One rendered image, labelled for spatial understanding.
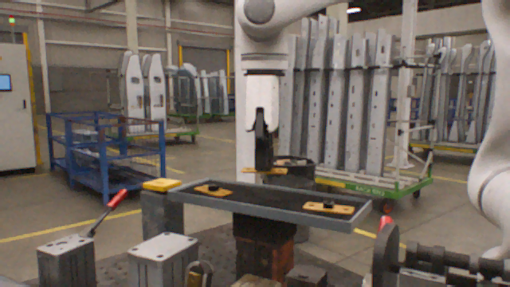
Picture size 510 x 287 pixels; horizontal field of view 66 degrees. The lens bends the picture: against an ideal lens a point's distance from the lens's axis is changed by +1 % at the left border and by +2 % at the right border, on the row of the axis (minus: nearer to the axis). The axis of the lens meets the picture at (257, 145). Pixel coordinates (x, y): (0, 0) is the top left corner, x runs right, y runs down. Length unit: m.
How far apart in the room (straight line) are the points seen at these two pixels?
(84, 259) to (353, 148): 4.31
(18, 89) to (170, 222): 6.27
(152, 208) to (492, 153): 0.68
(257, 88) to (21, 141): 6.55
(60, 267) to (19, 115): 6.26
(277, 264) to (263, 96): 0.30
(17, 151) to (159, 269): 6.53
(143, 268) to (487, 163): 0.65
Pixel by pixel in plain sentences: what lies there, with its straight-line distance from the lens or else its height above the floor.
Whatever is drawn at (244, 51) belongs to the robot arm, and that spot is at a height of 1.43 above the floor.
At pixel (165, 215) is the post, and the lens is 0.86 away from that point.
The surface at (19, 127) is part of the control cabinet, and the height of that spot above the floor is 0.73.
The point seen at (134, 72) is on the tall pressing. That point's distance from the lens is 9.32.
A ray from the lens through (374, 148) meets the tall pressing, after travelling 4.81.
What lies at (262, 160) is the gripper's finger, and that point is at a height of 1.24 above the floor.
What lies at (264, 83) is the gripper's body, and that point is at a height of 1.38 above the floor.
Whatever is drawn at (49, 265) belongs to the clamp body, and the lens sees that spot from 0.87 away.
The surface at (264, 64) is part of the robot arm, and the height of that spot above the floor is 1.41.
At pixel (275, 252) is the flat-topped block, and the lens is 0.72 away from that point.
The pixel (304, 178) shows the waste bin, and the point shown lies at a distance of 3.34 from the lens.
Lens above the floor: 1.37
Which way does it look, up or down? 9 degrees down
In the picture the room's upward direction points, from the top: straight up
